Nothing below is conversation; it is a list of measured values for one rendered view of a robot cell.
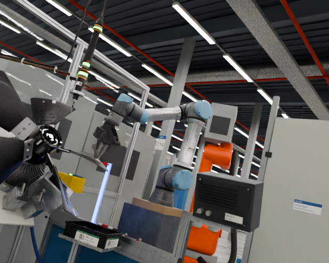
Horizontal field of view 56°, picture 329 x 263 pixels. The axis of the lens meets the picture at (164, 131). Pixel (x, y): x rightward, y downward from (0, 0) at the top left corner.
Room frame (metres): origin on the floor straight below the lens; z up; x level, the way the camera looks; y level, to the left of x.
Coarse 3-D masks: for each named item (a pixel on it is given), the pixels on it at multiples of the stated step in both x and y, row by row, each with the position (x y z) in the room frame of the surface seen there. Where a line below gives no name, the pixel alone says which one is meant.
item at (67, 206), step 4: (52, 172) 1.39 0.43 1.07; (56, 172) 1.29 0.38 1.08; (56, 176) 1.35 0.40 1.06; (56, 180) 1.40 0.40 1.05; (60, 180) 1.30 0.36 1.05; (60, 184) 1.26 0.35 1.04; (60, 188) 1.25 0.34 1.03; (64, 188) 1.31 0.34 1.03; (64, 192) 1.28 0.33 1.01; (64, 196) 1.26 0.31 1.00; (64, 200) 1.24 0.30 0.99; (68, 200) 1.30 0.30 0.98; (64, 204) 1.22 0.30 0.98; (68, 204) 1.27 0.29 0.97; (64, 208) 1.21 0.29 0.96; (68, 208) 1.25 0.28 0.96; (72, 208) 1.31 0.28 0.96; (68, 212) 1.24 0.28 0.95; (72, 212) 1.28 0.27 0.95; (76, 212) 1.38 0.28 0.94; (76, 216) 1.33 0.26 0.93
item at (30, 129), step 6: (24, 120) 1.32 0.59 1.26; (30, 120) 1.33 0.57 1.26; (18, 126) 1.31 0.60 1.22; (24, 126) 1.32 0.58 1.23; (30, 126) 1.33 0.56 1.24; (36, 126) 1.34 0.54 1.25; (12, 132) 1.31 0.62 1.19; (18, 132) 1.32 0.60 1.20; (24, 132) 1.33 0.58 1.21; (30, 132) 1.34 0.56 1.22; (24, 138) 1.33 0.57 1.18
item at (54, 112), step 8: (32, 104) 1.53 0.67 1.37; (40, 104) 1.54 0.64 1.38; (48, 104) 1.55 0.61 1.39; (56, 104) 1.57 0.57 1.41; (64, 104) 1.60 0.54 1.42; (32, 112) 1.50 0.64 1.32; (40, 112) 1.50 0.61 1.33; (48, 112) 1.50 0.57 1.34; (56, 112) 1.51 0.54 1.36; (64, 112) 1.54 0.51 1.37; (40, 120) 1.46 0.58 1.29; (48, 120) 1.46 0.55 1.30; (56, 120) 1.47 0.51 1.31
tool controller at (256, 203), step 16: (208, 176) 1.30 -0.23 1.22; (224, 176) 1.30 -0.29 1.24; (208, 192) 1.31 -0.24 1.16; (224, 192) 1.27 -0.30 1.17; (240, 192) 1.22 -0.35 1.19; (256, 192) 1.21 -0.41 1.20; (208, 208) 1.32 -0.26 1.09; (224, 208) 1.27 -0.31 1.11; (240, 208) 1.23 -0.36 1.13; (256, 208) 1.24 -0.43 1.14; (224, 224) 1.29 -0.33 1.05; (240, 224) 1.24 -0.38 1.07; (256, 224) 1.27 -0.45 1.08
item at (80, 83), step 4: (100, 16) 1.44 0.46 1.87; (100, 20) 1.43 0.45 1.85; (96, 24) 1.45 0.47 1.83; (100, 24) 1.43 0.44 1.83; (80, 80) 1.43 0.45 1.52; (84, 80) 1.44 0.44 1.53; (76, 84) 1.43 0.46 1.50; (80, 84) 1.43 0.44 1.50; (76, 88) 1.43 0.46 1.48; (80, 88) 1.43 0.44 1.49; (76, 96) 1.43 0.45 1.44
